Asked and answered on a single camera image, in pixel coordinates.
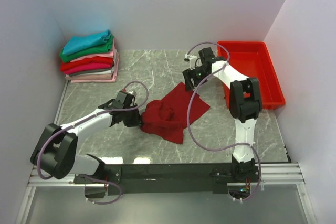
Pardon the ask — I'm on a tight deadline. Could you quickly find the turquoise folded t-shirt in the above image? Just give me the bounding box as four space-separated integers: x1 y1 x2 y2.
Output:
63 29 111 56

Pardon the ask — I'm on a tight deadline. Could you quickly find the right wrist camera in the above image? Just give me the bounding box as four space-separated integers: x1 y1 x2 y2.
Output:
184 54 197 69

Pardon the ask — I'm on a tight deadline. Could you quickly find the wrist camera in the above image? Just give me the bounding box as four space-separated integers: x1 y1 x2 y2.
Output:
122 89 137 97
184 54 197 69

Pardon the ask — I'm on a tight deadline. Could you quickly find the red plastic bin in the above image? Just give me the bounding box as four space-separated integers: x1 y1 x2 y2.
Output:
217 41 286 110

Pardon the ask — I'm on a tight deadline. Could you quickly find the pink bottom folded t-shirt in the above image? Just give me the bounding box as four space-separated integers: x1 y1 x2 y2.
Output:
66 52 120 83

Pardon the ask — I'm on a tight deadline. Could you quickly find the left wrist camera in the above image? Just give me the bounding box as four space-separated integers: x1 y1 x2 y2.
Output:
122 89 137 97

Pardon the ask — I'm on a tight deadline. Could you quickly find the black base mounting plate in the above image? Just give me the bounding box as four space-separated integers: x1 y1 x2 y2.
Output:
74 162 260 198

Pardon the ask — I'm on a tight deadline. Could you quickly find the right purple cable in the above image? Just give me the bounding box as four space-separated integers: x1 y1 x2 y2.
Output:
186 40 263 205

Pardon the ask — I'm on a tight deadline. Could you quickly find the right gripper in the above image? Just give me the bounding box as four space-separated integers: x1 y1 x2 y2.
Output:
182 65 210 92

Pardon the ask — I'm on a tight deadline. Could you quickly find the green folded t-shirt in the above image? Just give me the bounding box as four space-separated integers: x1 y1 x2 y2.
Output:
59 36 114 63

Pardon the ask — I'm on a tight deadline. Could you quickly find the aluminium rail frame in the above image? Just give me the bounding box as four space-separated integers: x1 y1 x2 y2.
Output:
26 82 307 190

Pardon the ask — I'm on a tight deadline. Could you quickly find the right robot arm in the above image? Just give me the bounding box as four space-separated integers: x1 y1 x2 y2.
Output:
183 48 263 182

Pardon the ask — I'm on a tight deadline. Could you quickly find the dark grey folded t-shirt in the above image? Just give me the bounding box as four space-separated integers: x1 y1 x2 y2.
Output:
68 69 112 76

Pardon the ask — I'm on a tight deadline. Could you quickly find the light pink folded t-shirt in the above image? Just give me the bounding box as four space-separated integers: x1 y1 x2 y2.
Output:
71 44 117 62

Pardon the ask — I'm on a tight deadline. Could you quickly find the red folded t-shirt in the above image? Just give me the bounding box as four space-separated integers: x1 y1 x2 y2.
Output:
60 57 113 71

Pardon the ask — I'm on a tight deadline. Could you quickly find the dark red t-shirt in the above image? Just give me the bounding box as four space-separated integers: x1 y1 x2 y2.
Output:
140 81 211 145

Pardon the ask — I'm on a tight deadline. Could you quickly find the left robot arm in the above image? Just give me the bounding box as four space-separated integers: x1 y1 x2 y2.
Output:
30 89 142 183

